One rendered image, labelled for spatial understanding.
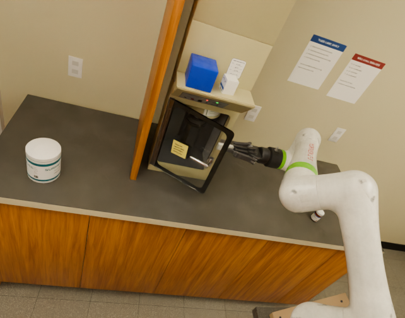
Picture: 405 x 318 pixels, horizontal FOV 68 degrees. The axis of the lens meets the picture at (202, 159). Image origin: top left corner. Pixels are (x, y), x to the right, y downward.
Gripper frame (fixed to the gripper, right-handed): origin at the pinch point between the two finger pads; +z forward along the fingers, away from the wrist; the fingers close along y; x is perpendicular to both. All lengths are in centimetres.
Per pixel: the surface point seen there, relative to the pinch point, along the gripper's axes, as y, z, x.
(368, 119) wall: -55, -105, -5
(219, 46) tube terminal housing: -11.7, 15.6, -36.8
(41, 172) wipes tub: 9, 72, 27
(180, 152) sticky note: -4.7, 16.8, 12.4
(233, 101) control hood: -0.2, 5.3, -22.4
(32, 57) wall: -55, 95, 13
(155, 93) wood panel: -2.7, 34.6, -16.1
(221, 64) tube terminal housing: -11.7, 12.3, -30.3
